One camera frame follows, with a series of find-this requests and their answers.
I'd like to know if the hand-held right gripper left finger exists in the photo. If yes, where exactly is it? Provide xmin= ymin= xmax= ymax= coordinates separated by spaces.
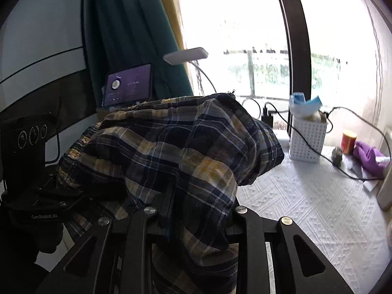
xmin=37 ymin=206 xmax=163 ymax=294

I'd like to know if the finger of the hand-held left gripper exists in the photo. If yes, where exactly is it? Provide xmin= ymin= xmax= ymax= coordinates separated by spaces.
xmin=37 ymin=174 xmax=92 ymax=208

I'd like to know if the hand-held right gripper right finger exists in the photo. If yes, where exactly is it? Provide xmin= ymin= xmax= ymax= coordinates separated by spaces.
xmin=227 ymin=206 xmax=356 ymax=294

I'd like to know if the plaid flannel shirt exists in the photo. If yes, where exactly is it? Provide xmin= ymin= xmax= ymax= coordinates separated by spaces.
xmin=57 ymin=90 xmax=285 ymax=294

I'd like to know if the white textured tablecloth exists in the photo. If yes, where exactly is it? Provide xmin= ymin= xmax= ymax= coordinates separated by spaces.
xmin=236 ymin=145 xmax=392 ymax=294

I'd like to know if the white perforated basket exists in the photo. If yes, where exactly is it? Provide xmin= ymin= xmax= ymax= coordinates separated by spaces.
xmin=289 ymin=118 xmax=328 ymax=163

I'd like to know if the black charger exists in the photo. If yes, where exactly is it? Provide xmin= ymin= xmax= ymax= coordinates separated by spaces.
xmin=261 ymin=104 xmax=274 ymax=126

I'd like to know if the small grey round gadget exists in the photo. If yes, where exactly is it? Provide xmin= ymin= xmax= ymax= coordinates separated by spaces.
xmin=331 ymin=147 xmax=343 ymax=167

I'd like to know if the tablet with purple screen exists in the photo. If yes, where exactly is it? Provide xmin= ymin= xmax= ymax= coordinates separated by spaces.
xmin=102 ymin=64 xmax=154 ymax=108

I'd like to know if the red can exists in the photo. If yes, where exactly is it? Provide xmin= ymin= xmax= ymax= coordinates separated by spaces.
xmin=341 ymin=130 xmax=358 ymax=155

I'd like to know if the blue face mask pack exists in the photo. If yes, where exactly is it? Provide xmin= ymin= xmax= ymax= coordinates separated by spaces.
xmin=289 ymin=93 xmax=323 ymax=118

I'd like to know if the purple cloth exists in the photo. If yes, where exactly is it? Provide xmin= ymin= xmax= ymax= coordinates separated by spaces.
xmin=352 ymin=141 xmax=391 ymax=178

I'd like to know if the teal curtain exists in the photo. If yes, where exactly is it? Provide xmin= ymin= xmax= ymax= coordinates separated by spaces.
xmin=83 ymin=0 xmax=193 ymax=105

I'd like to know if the white desk lamp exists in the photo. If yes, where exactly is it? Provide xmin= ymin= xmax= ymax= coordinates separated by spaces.
xmin=162 ymin=47 xmax=218 ymax=98

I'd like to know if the yellow curtain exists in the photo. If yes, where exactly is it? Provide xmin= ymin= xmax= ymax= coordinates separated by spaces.
xmin=151 ymin=0 xmax=196 ymax=97

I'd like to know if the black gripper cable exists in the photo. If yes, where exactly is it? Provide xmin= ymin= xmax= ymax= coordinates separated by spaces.
xmin=44 ymin=96 xmax=62 ymax=164

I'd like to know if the long black cable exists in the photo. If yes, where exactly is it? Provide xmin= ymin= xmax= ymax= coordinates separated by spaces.
xmin=263 ymin=101 xmax=389 ymax=181

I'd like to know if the dark window frame post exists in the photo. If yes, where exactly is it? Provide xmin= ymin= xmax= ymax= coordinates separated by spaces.
xmin=271 ymin=0 xmax=311 ymax=120

